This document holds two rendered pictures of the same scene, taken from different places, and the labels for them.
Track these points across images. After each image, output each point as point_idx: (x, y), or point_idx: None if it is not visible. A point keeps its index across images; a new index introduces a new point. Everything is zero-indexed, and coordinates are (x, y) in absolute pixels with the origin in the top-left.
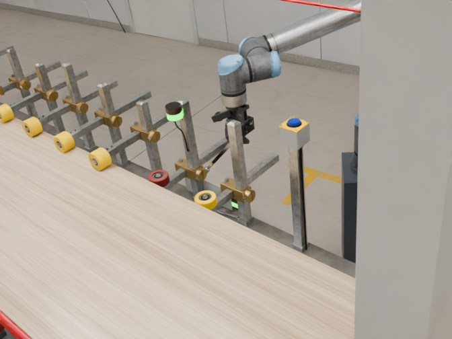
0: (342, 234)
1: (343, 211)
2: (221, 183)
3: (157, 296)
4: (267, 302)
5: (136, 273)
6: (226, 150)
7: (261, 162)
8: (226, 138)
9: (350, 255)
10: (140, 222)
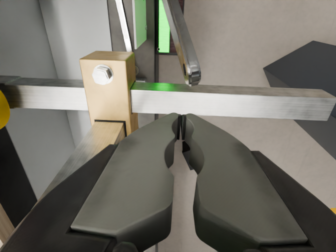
0: (307, 64)
1: (320, 87)
2: (80, 67)
3: None
4: None
5: None
6: (169, 28)
7: (264, 98)
8: (47, 200)
9: (277, 82)
10: None
